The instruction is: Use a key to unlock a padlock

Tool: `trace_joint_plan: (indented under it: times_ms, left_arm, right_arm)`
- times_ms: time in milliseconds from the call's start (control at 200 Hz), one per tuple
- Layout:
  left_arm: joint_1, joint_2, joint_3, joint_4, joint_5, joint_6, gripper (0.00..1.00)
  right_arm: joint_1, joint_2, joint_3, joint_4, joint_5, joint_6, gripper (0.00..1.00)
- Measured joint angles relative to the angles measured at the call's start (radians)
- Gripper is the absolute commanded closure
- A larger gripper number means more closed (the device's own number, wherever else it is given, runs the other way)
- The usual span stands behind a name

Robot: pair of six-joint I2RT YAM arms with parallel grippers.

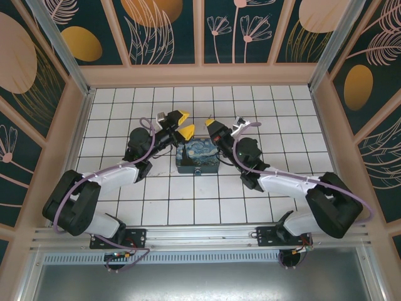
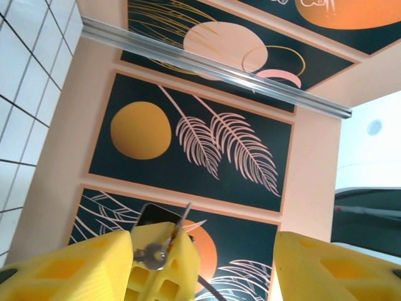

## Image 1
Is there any starry night tin box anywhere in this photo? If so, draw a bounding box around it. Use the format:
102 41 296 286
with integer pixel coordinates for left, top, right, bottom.
175 136 222 176

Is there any grey metal sheet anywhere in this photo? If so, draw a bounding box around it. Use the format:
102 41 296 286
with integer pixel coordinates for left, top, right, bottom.
29 263 388 301

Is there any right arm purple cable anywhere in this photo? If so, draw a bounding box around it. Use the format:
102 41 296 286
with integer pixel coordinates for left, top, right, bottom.
231 121 377 270

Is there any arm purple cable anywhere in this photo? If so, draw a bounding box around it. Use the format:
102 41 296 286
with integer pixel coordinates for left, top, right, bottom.
51 117 157 272
231 121 377 270

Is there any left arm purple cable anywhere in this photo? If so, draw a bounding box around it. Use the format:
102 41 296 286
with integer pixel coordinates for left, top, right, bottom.
51 117 157 272

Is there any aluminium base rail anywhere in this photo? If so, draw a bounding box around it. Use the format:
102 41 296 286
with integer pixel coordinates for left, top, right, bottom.
29 224 373 252

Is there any slotted grey cable duct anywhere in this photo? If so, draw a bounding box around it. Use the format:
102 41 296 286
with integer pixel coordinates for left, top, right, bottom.
42 252 361 265

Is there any aluminium corner post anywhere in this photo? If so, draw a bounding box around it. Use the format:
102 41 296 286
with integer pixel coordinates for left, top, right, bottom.
26 0 96 98
308 0 382 92

